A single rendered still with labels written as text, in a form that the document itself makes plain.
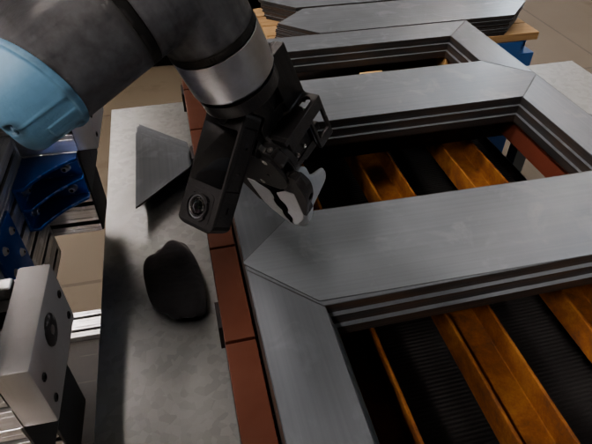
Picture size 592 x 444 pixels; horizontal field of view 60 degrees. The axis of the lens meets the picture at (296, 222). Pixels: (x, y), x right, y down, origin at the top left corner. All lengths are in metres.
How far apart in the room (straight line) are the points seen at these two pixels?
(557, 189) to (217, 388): 0.63
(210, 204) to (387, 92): 0.76
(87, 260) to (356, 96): 1.30
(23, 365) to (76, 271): 1.54
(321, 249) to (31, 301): 0.38
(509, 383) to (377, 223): 0.32
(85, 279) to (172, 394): 1.23
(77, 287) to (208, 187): 1.57
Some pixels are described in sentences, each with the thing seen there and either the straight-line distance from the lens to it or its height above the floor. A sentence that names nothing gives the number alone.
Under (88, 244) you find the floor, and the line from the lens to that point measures 2.16.
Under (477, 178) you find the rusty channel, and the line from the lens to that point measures 1.26.
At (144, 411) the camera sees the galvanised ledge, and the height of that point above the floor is 0.68.
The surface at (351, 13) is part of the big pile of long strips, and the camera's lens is 1.62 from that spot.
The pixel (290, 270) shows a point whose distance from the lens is 0.72.
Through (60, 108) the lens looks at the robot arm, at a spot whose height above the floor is 1.23.
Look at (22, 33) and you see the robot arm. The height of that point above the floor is 1.27.
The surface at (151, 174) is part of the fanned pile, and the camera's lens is 1.18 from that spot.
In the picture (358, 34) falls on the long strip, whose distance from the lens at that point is 1.44.
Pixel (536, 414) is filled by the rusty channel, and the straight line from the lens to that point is 0.88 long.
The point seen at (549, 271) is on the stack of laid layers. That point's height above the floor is 0.85.
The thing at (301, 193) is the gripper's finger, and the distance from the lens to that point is 0.50.
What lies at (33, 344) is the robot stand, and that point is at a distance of 0.54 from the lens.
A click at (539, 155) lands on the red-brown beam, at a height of 0.79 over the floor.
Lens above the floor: 1.39
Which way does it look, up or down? 42 degrees down
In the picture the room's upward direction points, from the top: straight up
